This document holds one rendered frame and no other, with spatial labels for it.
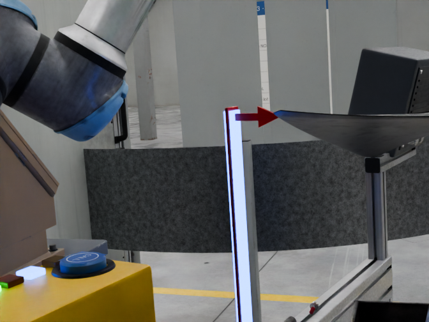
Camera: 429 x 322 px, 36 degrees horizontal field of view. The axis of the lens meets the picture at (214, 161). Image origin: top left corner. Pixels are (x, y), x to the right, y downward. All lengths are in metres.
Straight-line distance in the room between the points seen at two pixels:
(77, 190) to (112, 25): 1.73
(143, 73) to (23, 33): 10.97
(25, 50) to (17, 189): 0.21
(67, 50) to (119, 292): 0.49
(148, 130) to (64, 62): 11.02
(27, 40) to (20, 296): 0.49
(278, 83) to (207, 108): 0.82
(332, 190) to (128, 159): 0.77
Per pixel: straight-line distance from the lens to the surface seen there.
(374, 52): 1.30
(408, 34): 4.93
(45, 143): 2.54
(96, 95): 0.98
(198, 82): 7.13
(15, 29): 0.97
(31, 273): 0.59
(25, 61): 0.96
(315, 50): 6.77
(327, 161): 2.45
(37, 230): 0.88
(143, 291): 0.59
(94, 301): 0.54
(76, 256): 0.61
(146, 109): 11.95
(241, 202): 0.79
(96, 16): 0.99
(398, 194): 2.58
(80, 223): 2.69
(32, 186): 0.87
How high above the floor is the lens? 1.24
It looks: 8 degrees down
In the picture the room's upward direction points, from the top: 4 degrees counter-clockwise
